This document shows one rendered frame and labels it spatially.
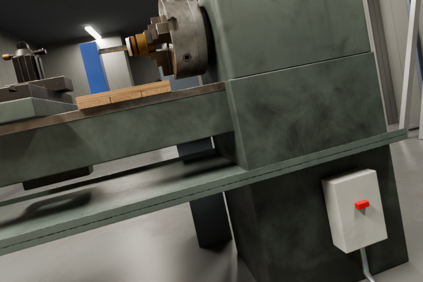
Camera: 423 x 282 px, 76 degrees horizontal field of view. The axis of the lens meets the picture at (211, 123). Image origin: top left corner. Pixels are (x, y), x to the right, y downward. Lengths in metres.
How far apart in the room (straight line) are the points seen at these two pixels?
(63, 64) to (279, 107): 7.25
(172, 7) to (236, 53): 0.28
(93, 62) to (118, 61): 6.47
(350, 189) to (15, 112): 1.10
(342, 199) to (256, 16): 0.70
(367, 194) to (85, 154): 0.98
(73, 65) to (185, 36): 6.93
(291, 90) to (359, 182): 0.40
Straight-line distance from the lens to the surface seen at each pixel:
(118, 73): 7.52
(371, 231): 1.19
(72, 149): 0.98
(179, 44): 1.00
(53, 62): 8.03
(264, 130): 0.97
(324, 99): 1.08
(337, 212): 1.08
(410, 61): 3.60
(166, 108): 0.94
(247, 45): 0.97
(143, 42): 1.10
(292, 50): 1.04
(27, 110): 0.94
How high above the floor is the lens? 0.79
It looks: 4 degrees down
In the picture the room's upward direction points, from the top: 12 degrees counter-clockwise
